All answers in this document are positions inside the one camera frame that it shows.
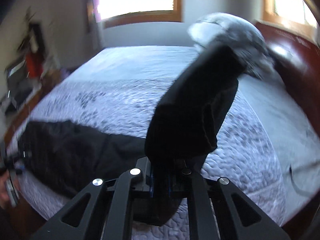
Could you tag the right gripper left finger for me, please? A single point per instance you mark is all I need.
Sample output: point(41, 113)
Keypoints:
point(102, 210)

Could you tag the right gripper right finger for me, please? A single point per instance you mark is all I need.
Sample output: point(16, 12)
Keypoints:
point(218, 209)

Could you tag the black pants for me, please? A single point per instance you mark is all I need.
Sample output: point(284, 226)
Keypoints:
point(182, 132)

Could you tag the left hand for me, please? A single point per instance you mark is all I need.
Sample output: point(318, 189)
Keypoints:
point(4, 197)

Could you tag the quilted floral bedspread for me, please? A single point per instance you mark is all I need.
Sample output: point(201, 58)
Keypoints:
point(244, 151)

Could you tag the light blue bed sheet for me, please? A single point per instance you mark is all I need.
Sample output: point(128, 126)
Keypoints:
point(295, 142)

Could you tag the red-brown wooden headboard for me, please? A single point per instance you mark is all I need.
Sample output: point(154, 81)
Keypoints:
point(297, 62)

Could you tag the folded grey duvet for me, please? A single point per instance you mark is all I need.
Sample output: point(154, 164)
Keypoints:
point(242, 36)

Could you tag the wooden window above headboard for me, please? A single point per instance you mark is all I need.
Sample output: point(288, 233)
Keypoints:
point(293, 15)

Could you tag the wooden window far wall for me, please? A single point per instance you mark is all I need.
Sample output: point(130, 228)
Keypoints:
point(113, 13)

